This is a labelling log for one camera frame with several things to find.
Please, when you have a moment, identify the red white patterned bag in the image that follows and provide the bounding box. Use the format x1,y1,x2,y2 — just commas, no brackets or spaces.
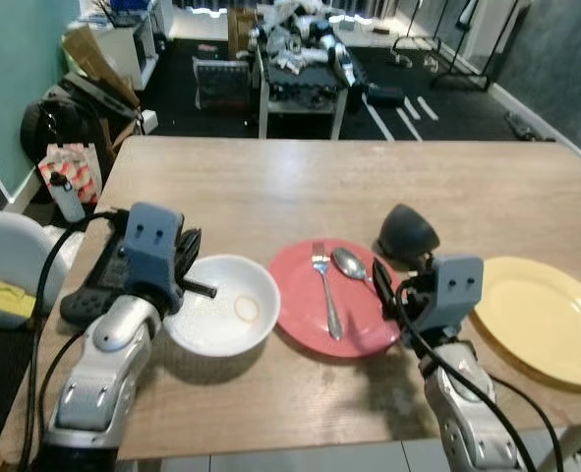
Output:
37,143,103,223

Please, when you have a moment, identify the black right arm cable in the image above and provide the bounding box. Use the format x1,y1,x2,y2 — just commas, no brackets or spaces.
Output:
373,258,566,472

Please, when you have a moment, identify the brown cardboard box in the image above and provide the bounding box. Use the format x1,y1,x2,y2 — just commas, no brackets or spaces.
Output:
62,25,141,109

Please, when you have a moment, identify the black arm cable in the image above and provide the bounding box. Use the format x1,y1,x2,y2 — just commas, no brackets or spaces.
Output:
17,211,126,472
373,258,566,472

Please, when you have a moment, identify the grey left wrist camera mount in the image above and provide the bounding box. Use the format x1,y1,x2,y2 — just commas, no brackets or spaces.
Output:
123,202,185,316

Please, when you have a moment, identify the cluttered work table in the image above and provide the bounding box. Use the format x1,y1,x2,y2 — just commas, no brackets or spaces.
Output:
254,8,362,141

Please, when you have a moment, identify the white bowl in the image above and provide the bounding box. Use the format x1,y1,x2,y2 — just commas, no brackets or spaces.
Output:
162,254,282,359

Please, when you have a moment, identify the white chair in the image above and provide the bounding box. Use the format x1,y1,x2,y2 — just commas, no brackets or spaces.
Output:
0,211,71,331

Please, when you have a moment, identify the white cabinet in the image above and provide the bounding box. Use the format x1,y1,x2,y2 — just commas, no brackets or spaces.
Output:
82,10,160,91

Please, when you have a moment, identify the dark grey cup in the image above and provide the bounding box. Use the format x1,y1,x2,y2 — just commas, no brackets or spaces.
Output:
377,204,440,272

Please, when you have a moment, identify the black backpack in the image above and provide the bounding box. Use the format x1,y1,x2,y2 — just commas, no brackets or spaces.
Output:
20,84,116,164

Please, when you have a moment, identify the silver fork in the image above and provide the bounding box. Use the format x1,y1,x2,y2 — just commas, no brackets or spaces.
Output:
311,242,346,343

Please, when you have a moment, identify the red plate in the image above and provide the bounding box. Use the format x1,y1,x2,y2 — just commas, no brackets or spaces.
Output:
267,239,409,359

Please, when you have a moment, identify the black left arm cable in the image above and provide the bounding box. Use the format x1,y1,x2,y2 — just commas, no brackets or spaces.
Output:
17,211,126,472

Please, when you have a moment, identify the black metal rack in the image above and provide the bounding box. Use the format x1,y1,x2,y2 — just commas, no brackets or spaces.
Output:
392,0,529,91

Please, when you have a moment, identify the black flat device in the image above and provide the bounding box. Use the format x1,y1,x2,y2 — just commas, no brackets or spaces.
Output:
61,244,136,327

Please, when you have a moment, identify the yellow plate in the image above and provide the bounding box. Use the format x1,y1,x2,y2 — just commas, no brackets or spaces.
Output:
471,257,581,388

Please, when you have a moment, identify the yellow cloth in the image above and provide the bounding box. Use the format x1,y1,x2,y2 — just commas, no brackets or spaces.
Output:
0,278,37,327

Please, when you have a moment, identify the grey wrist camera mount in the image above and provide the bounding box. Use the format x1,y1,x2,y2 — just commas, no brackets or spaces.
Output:
408,254,485,337
123,202,185,316

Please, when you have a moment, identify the grey crate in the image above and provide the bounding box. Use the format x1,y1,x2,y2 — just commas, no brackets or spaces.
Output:
193,57,258,111

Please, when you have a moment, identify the silver spoon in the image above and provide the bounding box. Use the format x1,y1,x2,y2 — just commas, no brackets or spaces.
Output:
330,246,376,288

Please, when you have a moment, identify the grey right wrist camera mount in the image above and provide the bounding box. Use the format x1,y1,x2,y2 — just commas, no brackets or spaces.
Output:
408,254,485,337

